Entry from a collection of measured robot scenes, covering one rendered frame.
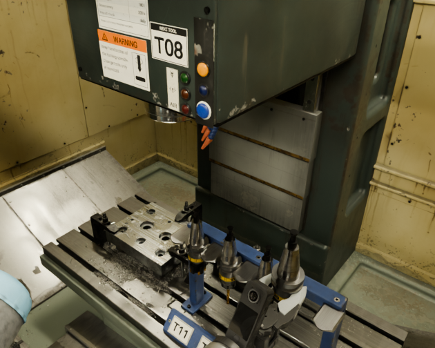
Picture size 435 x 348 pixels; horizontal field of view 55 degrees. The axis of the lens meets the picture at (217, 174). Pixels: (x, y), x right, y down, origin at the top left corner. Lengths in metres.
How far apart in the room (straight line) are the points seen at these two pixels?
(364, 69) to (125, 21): 0.76
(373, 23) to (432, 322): 1.22
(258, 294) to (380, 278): 1.40
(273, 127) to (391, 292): 0.94
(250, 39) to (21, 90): 1.42
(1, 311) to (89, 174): 1.68
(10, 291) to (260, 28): 0.62
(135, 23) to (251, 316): 0.59
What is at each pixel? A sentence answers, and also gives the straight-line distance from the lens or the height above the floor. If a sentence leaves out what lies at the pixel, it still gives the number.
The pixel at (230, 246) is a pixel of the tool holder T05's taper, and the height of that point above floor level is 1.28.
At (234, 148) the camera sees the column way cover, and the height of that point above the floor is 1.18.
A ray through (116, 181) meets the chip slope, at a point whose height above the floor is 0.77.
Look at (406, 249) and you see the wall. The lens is 2.03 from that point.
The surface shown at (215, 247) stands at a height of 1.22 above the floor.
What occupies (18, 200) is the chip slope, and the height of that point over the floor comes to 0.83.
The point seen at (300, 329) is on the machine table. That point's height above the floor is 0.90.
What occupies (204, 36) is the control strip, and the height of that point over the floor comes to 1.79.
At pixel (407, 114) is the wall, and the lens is 1.75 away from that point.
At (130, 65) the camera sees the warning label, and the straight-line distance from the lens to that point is 0.94.
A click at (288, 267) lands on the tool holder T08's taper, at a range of 0.80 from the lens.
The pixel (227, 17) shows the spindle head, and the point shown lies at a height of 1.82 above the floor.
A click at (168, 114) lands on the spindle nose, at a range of 1.11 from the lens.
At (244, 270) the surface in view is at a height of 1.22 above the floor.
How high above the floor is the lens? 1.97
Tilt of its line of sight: 32 degrees down
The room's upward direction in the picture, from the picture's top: 1 degrees clockwise
